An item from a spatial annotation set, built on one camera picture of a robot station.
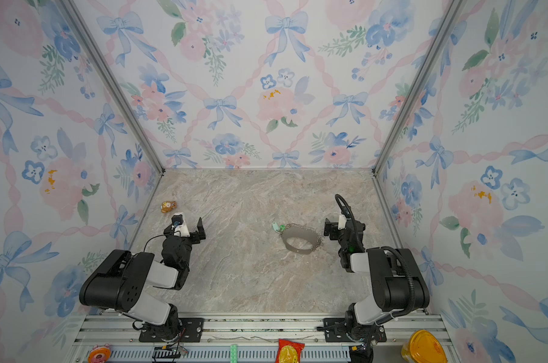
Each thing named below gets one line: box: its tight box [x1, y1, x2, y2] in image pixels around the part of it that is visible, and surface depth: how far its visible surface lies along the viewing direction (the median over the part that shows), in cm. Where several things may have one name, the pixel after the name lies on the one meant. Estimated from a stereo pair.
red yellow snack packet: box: [275, 338, 306, 363], surface depth 71 cm
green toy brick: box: [230, 344, 238, 363], surface depth 70 cm
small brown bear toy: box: [160, 201, 178, 214], surface depth 105 cm
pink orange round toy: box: [87, 343, 112, 363], surface depth 69 cm
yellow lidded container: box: [401, 329, 449, 363], surface depth 64 cm
